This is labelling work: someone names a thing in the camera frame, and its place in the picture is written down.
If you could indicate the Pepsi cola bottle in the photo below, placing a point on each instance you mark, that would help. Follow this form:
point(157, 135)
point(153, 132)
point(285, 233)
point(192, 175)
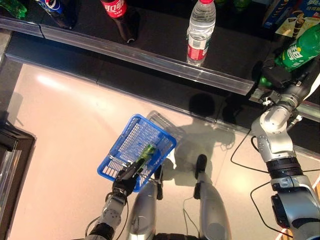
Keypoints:
point(53, 7)

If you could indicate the blue Oreo biscuit box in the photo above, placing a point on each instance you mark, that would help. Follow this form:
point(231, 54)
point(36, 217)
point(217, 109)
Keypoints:
point(312, 7)

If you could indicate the green bottle in basket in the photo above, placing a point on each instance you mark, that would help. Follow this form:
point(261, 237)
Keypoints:
point(148, 151)

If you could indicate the silver robot right leg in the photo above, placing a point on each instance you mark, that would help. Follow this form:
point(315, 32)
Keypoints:
point(212, 207)

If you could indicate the black shelf with clear rail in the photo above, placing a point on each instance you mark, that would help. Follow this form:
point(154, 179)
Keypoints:
point(162, 37)

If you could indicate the blue upright biscuit box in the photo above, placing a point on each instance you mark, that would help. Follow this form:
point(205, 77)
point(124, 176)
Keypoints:
point(275, 12)

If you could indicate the dark glass display cabinet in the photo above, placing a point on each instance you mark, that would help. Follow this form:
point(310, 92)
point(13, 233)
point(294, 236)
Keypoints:
point(12, 160)

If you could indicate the Coca-Cola bottle red label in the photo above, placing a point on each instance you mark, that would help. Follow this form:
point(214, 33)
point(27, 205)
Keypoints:
point(115, 10)

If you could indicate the silver robot left leg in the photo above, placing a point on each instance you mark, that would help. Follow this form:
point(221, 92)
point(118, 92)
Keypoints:
point(143, 212)

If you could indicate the yellow wafer roll box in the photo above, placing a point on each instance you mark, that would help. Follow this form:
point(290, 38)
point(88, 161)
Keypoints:
point(287, 27)

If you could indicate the blue plastic shopping basket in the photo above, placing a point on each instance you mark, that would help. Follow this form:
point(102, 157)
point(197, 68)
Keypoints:
point(130, 140)

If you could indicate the clear water bottle red label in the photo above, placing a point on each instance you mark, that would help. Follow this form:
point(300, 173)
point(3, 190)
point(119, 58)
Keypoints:
point(200, 30)

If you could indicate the green Sprite bottle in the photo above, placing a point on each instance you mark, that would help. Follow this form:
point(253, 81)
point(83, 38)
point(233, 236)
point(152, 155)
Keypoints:
point(297, 52)
point(12, 8)

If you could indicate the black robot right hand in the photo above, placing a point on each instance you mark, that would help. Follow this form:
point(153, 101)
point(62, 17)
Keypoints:
point(300, 80)

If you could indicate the silver robot leg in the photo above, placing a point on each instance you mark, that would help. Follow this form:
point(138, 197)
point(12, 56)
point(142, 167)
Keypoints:
point(143, 212)
point(212, 207)

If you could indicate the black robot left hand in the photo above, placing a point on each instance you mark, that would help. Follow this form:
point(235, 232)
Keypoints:
point(125, 182)

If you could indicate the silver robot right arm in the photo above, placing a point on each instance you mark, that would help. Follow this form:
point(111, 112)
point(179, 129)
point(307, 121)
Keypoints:
point(275, 140)

